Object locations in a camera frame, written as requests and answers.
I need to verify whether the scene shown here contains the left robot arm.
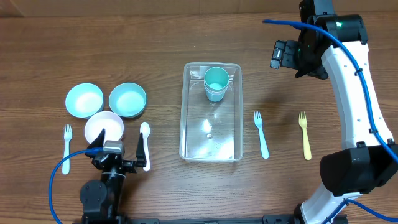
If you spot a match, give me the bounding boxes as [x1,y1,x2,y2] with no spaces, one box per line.
[80,129,148,224]

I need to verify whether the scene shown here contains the blue cable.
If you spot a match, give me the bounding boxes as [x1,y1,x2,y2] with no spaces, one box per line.
[48,147,104,224]
[262,18,398,164]

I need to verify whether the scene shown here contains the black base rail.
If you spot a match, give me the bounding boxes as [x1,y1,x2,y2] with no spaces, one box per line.
[73,214,349,224]

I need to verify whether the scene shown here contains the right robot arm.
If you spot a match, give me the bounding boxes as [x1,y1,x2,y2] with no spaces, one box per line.
[271,0,397,223]

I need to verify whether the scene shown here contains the clear plastic container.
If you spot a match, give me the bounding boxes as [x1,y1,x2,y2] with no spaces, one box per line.
[180,62,243,162]

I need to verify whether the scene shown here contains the white plastic spoon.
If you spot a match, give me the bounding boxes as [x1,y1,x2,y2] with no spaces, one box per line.
[140,122,150,172]

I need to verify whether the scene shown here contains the pink bowl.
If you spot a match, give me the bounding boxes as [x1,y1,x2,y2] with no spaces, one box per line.
[84,111,124,144]

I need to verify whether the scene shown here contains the light blue lower cup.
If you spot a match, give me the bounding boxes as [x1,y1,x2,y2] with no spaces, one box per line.
[204,82,228,102]

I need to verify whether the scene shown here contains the teal bowl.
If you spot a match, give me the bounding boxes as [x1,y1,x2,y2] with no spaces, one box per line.
[108,83,147,118]

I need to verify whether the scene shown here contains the white plastic fork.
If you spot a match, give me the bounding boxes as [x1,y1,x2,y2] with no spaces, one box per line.
[62,124,73,175]

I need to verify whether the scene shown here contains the light blue bowl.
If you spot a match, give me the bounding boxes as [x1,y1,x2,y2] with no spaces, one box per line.
[65,83,104,119]

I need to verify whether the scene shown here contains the yellow plastic fork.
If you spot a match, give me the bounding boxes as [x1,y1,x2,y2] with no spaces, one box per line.
[298,111,312,161]

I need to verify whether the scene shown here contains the light blue plastic fork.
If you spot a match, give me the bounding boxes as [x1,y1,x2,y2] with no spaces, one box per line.
[254,111,269,159]

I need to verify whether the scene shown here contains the teal top cup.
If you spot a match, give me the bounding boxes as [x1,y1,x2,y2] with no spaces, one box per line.
[204,67,229,91]

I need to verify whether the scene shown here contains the right blue cable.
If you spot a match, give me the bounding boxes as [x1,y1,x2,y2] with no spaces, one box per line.
[262,18,398,164]

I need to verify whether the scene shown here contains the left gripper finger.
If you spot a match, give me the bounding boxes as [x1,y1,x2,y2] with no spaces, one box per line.
[87,129,106,153]
[136,133,146,167]

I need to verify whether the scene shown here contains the left blue cable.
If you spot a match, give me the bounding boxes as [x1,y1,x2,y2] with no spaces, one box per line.
[48,147,104,224]

